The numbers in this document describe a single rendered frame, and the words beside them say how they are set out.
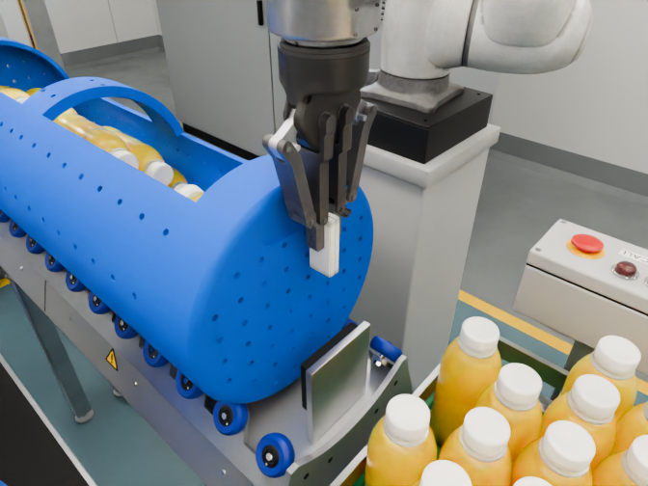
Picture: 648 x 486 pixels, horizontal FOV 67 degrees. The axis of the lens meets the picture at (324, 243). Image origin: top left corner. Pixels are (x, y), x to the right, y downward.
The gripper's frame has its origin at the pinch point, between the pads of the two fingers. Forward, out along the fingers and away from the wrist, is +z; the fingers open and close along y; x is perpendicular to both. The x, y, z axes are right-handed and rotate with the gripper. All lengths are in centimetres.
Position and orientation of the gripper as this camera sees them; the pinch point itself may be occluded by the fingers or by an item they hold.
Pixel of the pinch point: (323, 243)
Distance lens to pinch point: 51.1
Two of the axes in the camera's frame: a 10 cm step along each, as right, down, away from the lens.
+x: -7.4, -3.8, 5.5
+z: 0.0, 8.2, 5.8
